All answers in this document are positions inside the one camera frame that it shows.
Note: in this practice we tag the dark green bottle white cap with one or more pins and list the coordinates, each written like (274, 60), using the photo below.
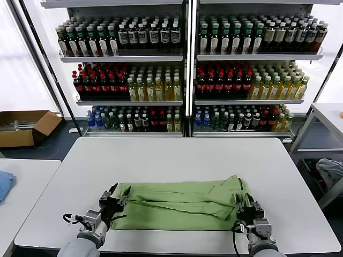
(224, 123)
(215, 123)
(107, 123)

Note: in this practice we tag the black window frame post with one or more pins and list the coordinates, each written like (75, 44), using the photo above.
(329, 75)
(71, 115)

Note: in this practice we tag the dark tea bottle white cap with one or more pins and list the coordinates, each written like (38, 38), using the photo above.
(137, 123)
(256, 121)
(145, 123)
(248, 121)
(130, 124)
(231, 123)
(239, 123)
(122, 124)

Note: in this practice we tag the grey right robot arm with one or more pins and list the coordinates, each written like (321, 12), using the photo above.
(264, 247)

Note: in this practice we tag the grey crumpled cloth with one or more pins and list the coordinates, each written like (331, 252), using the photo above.
(331, 171)

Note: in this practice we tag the blue folded cloth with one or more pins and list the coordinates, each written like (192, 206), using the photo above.
(5, 184)

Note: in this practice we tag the brown cardboard box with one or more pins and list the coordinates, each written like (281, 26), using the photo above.
(16, 139)

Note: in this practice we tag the red cap cola bottle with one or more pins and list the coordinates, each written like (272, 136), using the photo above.
(154, 123)
(272, 121)
(114, 87)
(201, 86)
(264, 121)
(105, 87)
(247, 86)
(229, 86)
(238, 86)
(219, 86)
(210, 86)
(123, 87)
(162, 123)
(78, 87)
(87, 87)
(96, 87)

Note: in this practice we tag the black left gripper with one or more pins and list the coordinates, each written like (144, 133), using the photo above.
(111, 208)

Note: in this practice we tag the light green polo shirt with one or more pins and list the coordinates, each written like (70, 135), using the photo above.
(174, 208)

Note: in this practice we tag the dark bottle blue white label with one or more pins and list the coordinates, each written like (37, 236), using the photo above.
(133, 36)
(290, 36)
(175, 34)
(311, 36)
(154, 35)
(301, 36)
(165, 35)
(123, 36)
(142, 35)

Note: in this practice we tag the yellow juice bottle green label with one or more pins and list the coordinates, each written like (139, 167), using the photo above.
(264, 91)
(177, 92)
(170, 125)
(159, 93)
(274, 91)
(283, 91)
(177, 125)
(150, 93)
(302, 91)
(293, 91)
(279, 124)
(168, 93)
(287, 123)
(255, 91)
(132, 93)
(141, 93)

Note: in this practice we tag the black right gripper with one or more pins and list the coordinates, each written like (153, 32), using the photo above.
(250, 215)

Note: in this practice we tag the clear plastic packaging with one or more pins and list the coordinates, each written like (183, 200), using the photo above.
(16, 125)

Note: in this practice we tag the white paper scrap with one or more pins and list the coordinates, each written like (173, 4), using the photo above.
(72, 130)

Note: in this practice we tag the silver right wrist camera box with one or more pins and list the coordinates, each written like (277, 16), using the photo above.
(262, 227)

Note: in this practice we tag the black storage crate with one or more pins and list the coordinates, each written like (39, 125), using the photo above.
(308, 182)

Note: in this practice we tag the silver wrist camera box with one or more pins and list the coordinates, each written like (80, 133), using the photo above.
(262, 227)
(92, 218)

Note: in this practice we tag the grey metal shelf unit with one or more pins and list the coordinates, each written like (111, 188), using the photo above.
(120, 58)
(254, 56)

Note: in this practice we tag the green cap dark tea bottle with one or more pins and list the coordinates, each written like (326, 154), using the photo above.
(113, 45)
(93, 46)
(83, 46)
(104, 45)
(226, 40)
(257, 40)
(64, 45)
(247, 40)
(204, 40)
(237, 40)
(215, 40)
(73, 46)

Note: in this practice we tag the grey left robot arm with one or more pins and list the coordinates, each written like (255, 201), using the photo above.
(80, 249)

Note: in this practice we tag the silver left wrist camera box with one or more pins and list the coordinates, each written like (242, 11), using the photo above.
(92, 218)

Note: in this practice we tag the blue water bottle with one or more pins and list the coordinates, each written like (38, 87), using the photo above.
(206, 121)
(99, 121)
(91, 121)
(198, 121)

